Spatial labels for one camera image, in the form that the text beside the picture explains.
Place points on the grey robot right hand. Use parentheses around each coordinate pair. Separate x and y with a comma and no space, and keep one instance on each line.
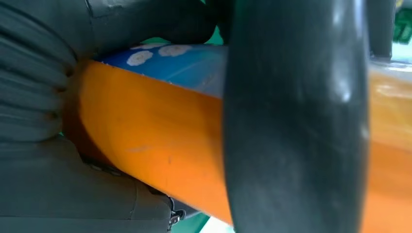
(289,128)

